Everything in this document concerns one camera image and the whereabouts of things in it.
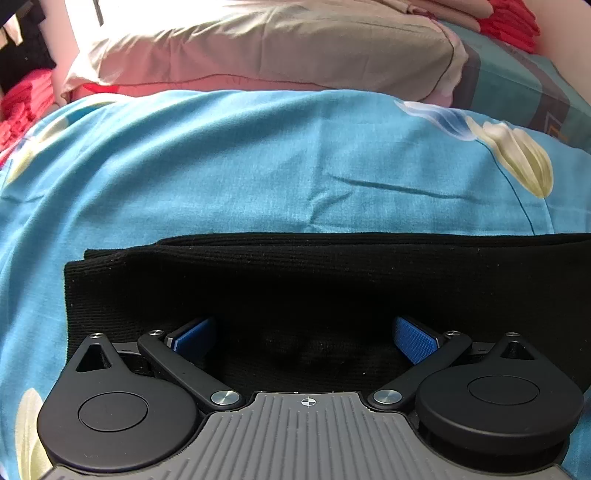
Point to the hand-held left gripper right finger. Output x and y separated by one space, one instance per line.
413 341

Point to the stack of red folded clothes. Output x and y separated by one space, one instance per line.
508 23

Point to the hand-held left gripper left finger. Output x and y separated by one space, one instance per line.
194 341

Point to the window frame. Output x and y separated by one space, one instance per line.
97 11

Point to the beige quilt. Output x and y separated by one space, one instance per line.
277 50

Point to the pink bedding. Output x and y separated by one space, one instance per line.
138 88

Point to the dark hanging clothes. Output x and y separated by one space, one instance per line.
23 50

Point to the black pants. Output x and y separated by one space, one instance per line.
323 286

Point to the blue floral bedsheet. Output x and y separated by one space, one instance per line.
231 175

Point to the stack of pink towels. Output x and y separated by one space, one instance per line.
23 106

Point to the blue grey patterned blanket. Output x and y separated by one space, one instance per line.
517 78

